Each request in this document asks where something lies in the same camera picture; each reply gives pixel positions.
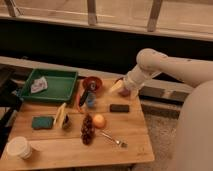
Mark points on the red bowl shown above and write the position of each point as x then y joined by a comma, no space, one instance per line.
92,83

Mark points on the black rectangular block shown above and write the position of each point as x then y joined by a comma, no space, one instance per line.
119,108

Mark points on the yellow banana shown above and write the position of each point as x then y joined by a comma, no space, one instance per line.
60,116

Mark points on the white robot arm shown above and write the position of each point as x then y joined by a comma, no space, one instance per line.
193,146

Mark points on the blue cup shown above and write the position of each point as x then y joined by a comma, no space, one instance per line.
90,100

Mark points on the silver fork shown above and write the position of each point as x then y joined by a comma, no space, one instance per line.
116,141

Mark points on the green sponge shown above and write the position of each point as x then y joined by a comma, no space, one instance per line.
42,122

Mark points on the black handled utensil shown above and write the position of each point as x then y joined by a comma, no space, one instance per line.
85,96

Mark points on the white paper cup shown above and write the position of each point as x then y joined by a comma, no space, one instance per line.
19,147

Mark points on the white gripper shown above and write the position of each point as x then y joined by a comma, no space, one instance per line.
133,80

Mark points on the crumpled white cloth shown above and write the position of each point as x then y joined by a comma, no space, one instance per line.
39,85

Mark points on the dark grape bunch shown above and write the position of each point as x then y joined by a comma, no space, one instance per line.
87,130

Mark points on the orange fruit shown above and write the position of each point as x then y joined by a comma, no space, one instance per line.
99,121

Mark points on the green plastic tray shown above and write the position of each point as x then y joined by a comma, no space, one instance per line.
61,85

